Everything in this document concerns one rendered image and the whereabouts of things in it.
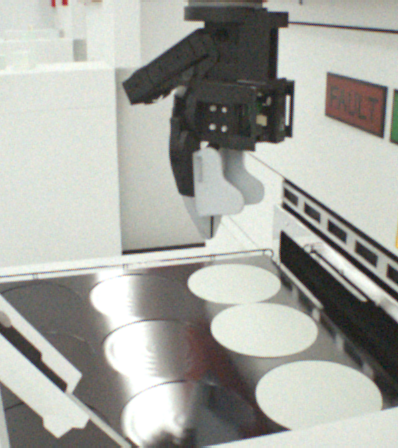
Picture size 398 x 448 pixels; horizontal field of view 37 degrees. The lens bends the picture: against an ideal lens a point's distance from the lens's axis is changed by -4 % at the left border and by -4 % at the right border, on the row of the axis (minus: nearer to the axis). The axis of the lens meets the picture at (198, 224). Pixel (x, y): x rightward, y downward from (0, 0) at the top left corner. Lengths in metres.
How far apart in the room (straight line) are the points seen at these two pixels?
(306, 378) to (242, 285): 0.18
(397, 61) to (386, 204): 0.13
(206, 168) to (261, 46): 0.12
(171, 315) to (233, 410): 0.16
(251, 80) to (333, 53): 0.18
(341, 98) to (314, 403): 0.31
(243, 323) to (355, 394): 0.14
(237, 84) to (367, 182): 0.18
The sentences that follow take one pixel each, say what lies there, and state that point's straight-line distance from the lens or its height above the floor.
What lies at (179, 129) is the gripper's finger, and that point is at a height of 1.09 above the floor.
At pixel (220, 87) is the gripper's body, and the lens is 0.49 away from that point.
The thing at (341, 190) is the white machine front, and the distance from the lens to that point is 0.65.
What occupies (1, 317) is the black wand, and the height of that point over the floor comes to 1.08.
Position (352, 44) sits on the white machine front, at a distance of 0.62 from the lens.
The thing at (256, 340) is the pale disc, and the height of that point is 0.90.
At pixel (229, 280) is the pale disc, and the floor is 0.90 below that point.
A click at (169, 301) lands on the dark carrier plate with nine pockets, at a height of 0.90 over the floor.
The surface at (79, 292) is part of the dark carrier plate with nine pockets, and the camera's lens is 0.66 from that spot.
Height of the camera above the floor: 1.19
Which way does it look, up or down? 20 degrees down
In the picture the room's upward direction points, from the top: straight up
